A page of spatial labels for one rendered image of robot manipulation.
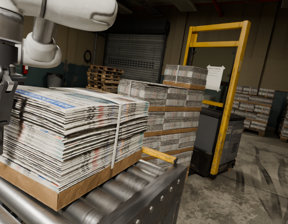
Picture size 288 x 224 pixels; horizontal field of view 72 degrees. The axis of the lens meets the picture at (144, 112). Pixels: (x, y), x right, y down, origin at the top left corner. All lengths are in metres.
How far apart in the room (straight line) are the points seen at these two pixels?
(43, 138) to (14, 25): 0.23
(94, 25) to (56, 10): 0.08
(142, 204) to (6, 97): 0.38
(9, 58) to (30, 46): 0.85
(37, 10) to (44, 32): 0.76
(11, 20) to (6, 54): 0.06
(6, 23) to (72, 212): 0.41
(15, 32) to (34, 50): 0.84
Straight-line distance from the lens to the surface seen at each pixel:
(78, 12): 0.49
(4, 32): 0.47
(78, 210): 0.52
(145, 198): 0.57
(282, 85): 7.93
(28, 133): 0.53
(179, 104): 1.97
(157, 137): 1.84
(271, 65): 7.98
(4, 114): 0.48
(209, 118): 2.71
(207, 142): 2.76
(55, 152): 0.46
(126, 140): 0.64
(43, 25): 1.22
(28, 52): 1.34
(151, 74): 9.03
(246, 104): 6.31
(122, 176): 0.66
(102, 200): 0.55
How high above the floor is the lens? 1.11
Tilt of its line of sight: 10 degrees down
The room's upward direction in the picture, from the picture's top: 9 degrees clockwise
